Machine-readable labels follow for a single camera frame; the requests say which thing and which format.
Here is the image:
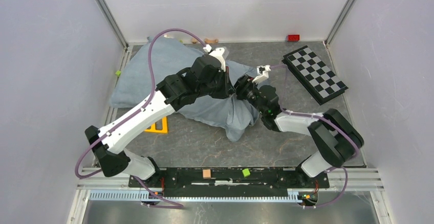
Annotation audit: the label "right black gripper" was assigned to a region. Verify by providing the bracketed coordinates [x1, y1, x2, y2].
[232, 74, 266, 115]

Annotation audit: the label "blue grey pillowcase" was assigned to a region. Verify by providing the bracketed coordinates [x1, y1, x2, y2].
[110, 37, 259, 142]

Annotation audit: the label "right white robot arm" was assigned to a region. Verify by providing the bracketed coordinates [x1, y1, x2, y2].
[235, 75, 364, 187]

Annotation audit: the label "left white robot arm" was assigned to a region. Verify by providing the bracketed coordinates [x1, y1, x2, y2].
[85, 51, 234, 187]

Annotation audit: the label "tan wooden blocks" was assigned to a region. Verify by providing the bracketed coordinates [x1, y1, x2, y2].
[191, 38, 219, 44]

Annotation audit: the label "black white checkerboard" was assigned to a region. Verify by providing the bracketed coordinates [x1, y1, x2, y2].
[282, 46, 348, 105]

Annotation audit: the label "red lego brick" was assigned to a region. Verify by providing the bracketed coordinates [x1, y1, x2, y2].
[287, 34, 300, 42]

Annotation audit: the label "yellow triangle piece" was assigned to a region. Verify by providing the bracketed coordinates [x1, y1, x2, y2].
[144, 117, 168, 134]

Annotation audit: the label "tan wooden cube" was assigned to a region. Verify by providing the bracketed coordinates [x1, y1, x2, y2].
[202, 169, 211, 179]

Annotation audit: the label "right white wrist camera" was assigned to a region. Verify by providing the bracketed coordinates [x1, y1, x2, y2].
[252, 65, 271, 84]

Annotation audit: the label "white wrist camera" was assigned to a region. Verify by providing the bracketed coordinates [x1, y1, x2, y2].
[203, 44, 229, 72]
[252, 65, 271, 84]

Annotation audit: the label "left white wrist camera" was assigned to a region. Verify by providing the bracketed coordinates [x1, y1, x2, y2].
[203, 44, 229, 72]

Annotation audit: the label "green cube on rail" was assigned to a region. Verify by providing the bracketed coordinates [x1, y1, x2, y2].
[242, 168, 251, 177]

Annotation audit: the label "white toothed rail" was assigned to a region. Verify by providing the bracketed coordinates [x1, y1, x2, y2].
[89, 190, 315, 204]

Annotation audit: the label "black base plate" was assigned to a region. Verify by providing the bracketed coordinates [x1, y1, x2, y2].
[144, 167, 330, 197]

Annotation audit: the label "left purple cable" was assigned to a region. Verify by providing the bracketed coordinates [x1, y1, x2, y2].
[74, 28, 212, 210]

